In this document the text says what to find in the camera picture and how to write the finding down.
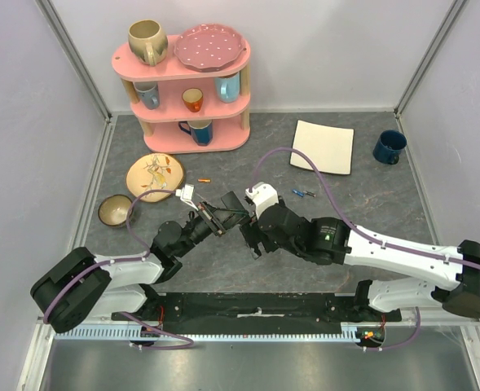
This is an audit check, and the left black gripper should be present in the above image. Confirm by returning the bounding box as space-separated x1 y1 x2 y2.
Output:
176 200 249 257

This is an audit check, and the black remote control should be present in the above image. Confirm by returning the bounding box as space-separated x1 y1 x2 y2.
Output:
221 191 250 222

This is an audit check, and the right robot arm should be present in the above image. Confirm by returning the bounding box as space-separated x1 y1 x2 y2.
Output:
246 186 480 321

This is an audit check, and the beige bird-painted plate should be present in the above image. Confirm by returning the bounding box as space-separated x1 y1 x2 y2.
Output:
126 152 185 197

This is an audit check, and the dark blue mug on shelf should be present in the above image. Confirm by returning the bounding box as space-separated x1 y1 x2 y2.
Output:
178 120 214 146

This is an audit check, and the white square plate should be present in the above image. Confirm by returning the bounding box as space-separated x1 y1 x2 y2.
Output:
292 120 354 175

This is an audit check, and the pink three-tier shelf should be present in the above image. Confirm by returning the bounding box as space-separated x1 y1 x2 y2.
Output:
112 35 251 154

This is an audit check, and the brown ceramic bowl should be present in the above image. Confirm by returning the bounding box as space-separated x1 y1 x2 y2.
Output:
97 194 134 228

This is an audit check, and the orange cup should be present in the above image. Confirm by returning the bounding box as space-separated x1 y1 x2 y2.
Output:
182 88 204 112

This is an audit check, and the light blue mug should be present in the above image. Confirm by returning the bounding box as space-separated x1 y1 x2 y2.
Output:
214 72 240 103

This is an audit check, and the grey blue mug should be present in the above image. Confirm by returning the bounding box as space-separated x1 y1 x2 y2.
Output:
134 81 160 110

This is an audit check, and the navy blue mug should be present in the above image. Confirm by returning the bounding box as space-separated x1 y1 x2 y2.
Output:
372 130 407 165

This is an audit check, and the pink polka dot plate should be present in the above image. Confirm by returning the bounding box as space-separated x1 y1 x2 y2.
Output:
174 24 246 72

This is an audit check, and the beige ceramic mug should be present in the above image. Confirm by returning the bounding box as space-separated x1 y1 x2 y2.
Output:
128 20 169 67

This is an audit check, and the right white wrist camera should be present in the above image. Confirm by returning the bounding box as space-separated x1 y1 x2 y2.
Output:
245 182 279 217

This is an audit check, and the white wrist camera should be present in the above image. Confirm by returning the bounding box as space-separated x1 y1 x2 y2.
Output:
245 182 279 217
175 184 199 211

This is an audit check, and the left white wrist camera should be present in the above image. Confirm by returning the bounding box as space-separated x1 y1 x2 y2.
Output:
175 184 199 211

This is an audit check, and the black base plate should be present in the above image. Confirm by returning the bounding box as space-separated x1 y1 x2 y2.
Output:
132 292 402 335

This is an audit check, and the white slotted cable duct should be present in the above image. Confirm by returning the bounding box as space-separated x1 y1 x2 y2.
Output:
55 323 377 343

